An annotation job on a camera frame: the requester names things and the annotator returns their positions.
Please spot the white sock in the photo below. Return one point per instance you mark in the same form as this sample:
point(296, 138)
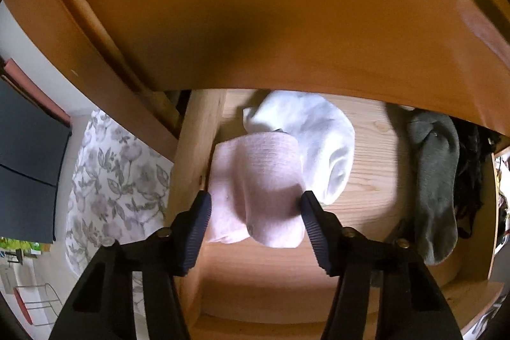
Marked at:
point(318, 133)

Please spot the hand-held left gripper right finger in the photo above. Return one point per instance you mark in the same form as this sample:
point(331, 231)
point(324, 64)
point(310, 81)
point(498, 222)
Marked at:
point(314, 232)

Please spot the grey sock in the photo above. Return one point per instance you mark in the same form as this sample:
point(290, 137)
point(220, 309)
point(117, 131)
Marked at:
point(434, 184)

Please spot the black lace underwear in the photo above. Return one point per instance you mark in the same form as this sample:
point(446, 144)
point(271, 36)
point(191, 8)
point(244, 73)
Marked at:
point(470, 172)

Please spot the green printed box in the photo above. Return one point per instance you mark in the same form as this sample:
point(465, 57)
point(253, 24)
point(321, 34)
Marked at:
point(20, 245)

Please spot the pink board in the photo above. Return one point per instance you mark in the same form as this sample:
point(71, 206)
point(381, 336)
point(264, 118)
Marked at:
point(36, 89)

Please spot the pink sock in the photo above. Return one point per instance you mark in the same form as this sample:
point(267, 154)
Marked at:
point(259, 172)

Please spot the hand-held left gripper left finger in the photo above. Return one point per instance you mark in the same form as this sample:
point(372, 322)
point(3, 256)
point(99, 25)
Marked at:
point(197, 228)

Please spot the wooden nightstand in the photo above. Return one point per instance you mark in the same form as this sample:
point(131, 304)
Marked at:
point(40, 25)

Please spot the dark panel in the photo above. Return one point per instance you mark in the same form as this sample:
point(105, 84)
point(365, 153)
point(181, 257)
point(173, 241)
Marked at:
point(28, 164)

